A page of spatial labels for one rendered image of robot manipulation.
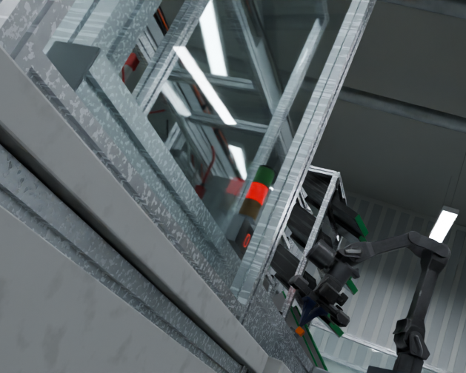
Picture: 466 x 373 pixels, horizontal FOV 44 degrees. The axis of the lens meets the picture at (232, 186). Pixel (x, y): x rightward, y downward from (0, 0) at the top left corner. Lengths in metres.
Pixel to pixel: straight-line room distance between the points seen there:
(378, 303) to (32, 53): 10.16
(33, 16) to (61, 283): 0.16
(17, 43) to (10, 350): 0.17
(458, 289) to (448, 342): 0.94
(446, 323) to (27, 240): 10.30
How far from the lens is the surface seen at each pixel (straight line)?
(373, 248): 1.68
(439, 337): 10.48
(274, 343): 1.04
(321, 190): 2.02
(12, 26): 0.34
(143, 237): 0.44
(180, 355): 0.56
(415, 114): 7.36
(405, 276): 10.64
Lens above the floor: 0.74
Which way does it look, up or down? 22 degrees up
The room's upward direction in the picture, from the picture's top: 24 degrees clockwise
